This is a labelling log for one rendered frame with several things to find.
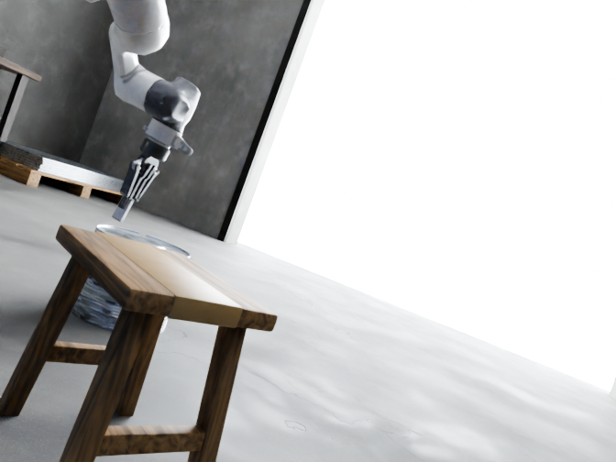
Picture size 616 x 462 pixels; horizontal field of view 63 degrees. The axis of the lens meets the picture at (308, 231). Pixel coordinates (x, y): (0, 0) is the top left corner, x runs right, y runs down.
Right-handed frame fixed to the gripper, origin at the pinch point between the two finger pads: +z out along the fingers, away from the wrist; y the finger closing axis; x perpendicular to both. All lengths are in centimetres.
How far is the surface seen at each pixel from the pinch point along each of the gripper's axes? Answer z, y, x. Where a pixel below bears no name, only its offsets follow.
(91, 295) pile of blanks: 26.2, -2.3, 2.8
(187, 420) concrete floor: 26, 27, 49
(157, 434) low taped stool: 12, 62, 53
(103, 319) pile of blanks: 30.1, -2.5, 9.3
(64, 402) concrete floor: 29, 41, 30
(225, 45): -128, -372, -182
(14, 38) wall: -25, -277, -318
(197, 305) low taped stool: -7, 65, 50
